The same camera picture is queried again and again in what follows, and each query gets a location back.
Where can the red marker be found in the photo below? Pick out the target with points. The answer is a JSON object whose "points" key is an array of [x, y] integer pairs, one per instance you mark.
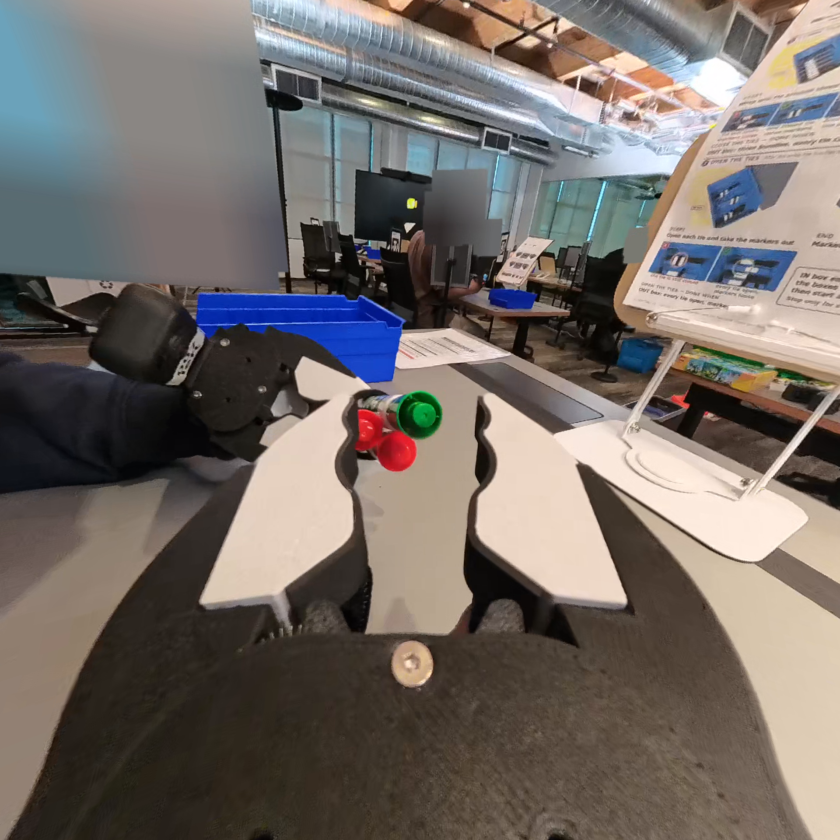
{"points": [[372, 429], [397, 452]]}

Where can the silver air duct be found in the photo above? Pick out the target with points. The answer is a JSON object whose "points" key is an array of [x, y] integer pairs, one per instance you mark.
{"points": [[433, 66]]}

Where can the blue crate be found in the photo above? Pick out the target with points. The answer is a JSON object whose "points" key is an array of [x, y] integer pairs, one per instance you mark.
{"points": [[639, 355]]}

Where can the small printed table sign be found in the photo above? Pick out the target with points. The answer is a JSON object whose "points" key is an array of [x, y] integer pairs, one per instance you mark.
{"points": [[525, 260]]}

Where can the black office chair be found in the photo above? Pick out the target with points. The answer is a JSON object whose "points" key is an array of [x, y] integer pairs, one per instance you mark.
{"points": [[319, 256]]}

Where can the person's left forearm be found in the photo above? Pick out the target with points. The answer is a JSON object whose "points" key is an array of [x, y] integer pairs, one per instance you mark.
{"points": [[92, 420]]}

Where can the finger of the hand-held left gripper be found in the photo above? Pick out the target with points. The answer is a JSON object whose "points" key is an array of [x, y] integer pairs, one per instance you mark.
{"points": [[292, 424], [322, 377]]}

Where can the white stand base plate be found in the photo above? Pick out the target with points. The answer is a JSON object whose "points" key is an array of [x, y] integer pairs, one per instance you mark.
{"points": [[683, 499]]}

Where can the colourful cardboard box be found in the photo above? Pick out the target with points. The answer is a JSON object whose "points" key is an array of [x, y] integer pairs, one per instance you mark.
{"points": [[729, 370]]}

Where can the printed paper sheet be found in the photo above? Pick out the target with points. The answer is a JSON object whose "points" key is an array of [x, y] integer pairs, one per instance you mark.
{"points": [[446, 348]]}

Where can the green marker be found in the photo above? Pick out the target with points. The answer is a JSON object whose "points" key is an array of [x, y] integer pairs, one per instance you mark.
{"points": [[420, 414]]}

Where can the small blue bin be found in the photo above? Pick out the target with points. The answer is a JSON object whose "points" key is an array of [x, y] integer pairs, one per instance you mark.
{"points": [[512, 298]]}

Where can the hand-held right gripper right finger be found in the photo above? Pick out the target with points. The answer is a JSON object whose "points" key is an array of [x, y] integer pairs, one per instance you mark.
{"points": [[551, 519]]}

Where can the black floor lamp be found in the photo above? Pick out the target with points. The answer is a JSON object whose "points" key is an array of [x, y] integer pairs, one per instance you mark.
{"points": [[282, 99]]}

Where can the large blue plastic bin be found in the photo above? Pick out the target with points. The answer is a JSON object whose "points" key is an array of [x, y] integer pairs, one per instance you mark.
{"points": [[302, 322]]}

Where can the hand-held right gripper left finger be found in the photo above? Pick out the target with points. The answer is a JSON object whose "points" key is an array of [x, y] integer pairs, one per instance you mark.
{"points": [[282, 519]]}

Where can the black computer monitor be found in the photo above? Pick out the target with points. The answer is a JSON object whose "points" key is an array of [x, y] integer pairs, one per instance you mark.
{"points": [[387, 204]]}

